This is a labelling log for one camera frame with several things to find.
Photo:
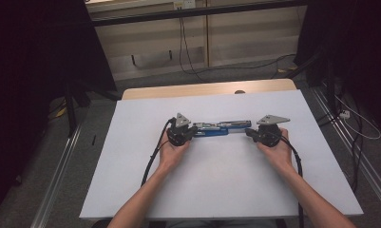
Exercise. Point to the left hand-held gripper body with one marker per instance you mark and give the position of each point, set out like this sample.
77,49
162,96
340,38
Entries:
178,133

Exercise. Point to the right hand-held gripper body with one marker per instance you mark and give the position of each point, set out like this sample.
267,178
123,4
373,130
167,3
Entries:
269,134

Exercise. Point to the blue stapler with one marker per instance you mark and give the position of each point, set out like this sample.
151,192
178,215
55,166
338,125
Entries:
213,129

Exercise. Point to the person's right hand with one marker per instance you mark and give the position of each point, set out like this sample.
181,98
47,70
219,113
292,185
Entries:
280,155

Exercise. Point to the person's left hand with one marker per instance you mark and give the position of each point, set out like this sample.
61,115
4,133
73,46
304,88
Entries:
172,156

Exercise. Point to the brown round table grommet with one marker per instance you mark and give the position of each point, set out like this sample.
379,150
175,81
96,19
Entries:
239,92

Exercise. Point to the white table board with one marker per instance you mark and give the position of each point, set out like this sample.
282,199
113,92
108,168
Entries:
226,183

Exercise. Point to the yellow floor tape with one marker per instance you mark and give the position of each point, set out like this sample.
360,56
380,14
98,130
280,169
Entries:
61,111
288,69

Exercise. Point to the black metal stand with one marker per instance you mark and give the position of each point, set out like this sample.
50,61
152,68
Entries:
71,117
330,91

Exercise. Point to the white power adapter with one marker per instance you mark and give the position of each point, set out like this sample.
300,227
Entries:
345,114

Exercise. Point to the small black stick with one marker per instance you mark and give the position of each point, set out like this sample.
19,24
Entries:
93,140

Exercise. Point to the beige wooden cabinet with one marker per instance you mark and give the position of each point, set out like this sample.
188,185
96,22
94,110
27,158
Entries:
248,38

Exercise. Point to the person's grey trousers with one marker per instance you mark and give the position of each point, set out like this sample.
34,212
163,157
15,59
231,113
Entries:
219,224

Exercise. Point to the black metal beam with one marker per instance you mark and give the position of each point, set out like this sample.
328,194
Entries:
147,17

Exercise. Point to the narrow black curtain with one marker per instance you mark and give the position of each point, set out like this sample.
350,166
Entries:
362,47

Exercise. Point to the wide black curtain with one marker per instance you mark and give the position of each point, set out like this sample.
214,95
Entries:
26,63

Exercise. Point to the black cabinet bracket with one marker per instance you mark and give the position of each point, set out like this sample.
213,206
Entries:
133,60
170,54

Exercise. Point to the aluminium floor rail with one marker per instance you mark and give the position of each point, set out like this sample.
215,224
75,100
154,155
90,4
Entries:
56,180
368,171

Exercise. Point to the white wall socket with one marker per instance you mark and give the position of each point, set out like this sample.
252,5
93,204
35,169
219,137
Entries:
184,3

